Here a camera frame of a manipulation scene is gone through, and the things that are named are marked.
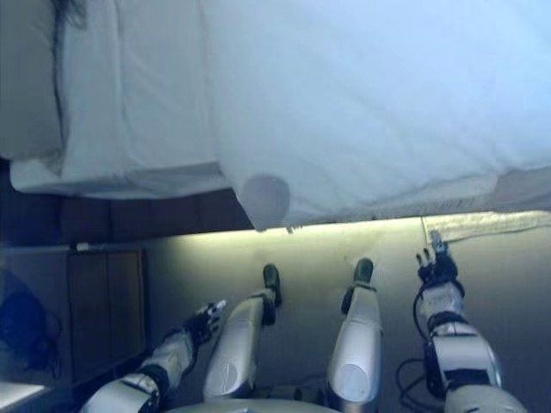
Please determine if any silver robot right leg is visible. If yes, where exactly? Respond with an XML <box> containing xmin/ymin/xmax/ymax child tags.
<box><xmin>325</xmin><ymin>256</ymin><xmax>385</xmax><ymax>413</ymax></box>

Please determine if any dark brown bed frame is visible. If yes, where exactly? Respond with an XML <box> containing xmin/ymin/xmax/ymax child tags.
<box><xmin>0</xmin><ymin>157</ymin><xmax>260</xmax><ymax>250</ymax></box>

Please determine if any white duvet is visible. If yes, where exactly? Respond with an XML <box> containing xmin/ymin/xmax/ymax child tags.
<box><xmin>206</xmin><ymin>0</ymin><xmax>551</xmax><ymax>233</ymax></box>

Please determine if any wooden nightstand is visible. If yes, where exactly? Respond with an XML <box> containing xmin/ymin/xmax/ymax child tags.
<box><xmin>0</xmin><ymin>243</ymin><xmax>148</xmax><ymax>391</ymax></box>

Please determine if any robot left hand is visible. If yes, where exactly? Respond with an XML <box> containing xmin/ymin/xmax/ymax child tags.
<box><xmin>183</xmin><ymin>300</ymin><xmax>228</xmax><ymax>345</ymax></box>

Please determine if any large beige pillow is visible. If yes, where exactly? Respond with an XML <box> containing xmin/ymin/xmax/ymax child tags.
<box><xmin>0</xmin><ymin>0</ymin><xmax>66</xmax><ymax>161</ymax></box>

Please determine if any white sheeted mattress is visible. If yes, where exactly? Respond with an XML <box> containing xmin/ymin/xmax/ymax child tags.
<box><xmin>8</xmin><ymin>0</ymin><xmax>242</xmax><ymax>200</ymax></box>

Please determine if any blue bag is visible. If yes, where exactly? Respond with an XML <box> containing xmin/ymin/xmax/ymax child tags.
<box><xmin>0</xmin><ymin>268</ymin><xmax>59</xmax><ymax>376</ymax></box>

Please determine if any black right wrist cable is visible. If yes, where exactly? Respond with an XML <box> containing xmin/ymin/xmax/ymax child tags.
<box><xmin>395</xmin><ymin>292</ymin><xmax>436</xmax><ymax>406</ymax></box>

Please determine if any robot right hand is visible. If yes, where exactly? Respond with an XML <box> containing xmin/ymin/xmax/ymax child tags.
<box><xmin>414</xmin><ymin>230</ymin><xmax>466</xmax><ymax>292</ymax></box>

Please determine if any pale grey rug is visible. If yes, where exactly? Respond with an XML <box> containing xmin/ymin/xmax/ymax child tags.
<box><xmin>420</xmin><ymin>209</ymin><xmax>551</xmax><ymax>243</ymax></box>

